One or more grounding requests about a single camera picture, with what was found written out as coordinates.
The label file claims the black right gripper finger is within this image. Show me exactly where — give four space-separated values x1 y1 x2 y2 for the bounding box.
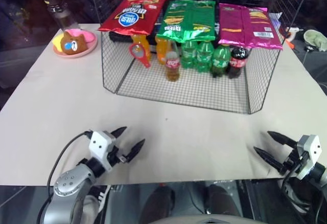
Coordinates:
266 130 297 149
253 146 286 175

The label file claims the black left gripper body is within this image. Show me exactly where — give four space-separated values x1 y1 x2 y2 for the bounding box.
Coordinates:
108 132 129 168

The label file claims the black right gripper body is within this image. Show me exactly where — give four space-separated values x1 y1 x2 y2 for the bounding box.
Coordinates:
280 144 305 176

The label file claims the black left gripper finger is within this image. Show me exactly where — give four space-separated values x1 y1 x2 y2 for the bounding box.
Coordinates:
110 126 128 139
126 138 146 163

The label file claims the amber bottle with red label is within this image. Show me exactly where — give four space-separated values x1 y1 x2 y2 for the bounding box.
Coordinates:
165 50 182 82

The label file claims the dark cola bottle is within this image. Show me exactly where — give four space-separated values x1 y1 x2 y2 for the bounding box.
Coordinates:
227 46 250 80

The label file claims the orange soda bottle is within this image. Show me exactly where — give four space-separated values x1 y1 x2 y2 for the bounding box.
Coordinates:
155 37 177 66
130 34 152 61

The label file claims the green soda bottle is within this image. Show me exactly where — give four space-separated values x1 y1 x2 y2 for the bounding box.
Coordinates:
210 44 232 79
196 40 215 74
180 40 199 70

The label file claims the clear plastic bottle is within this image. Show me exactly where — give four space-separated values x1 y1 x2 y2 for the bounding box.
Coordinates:
41 0 79 31

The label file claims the black and white sneaker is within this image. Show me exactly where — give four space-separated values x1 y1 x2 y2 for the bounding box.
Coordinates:
86 184 112 217

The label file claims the pink plate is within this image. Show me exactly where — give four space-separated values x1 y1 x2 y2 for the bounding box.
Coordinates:
53 28 99 59

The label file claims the brown bear plush toy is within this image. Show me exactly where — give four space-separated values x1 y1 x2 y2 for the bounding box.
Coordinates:
59 30 89 56

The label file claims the green plush toy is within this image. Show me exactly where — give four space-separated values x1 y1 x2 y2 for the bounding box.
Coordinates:
303 29 327 52

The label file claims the white glue gun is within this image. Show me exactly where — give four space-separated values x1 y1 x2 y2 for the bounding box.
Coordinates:
284 26 304 41

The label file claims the yellow soft toy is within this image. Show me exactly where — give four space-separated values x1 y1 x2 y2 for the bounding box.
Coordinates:
52 34 65 52

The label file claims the magenta chip bag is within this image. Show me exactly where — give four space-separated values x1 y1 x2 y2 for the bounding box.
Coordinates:
218 2 284 51

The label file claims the red chip bag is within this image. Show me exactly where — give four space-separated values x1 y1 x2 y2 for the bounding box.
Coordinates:
98 0 169 36

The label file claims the green chip bag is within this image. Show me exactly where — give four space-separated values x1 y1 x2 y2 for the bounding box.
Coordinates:
155 0 217 43

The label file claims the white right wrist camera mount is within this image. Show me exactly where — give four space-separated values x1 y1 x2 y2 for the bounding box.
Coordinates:
295 134 321 181

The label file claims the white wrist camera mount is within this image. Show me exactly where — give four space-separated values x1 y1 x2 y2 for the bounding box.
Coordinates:
88 130 116 171
295 134 321 181

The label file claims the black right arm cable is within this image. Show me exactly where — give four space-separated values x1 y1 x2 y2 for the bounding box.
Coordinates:
280 154 327 224

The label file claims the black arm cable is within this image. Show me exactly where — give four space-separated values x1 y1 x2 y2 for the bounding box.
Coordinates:
36 130 93 224
280 154 327 224

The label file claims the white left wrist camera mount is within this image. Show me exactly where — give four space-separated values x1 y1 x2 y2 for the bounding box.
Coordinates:
88 130 116 171

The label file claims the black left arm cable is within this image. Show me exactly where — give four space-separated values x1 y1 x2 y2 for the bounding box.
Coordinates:
36 130 93 224

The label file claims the black wire mesh rack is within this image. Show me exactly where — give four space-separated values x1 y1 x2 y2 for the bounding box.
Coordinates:
100 16 286 115

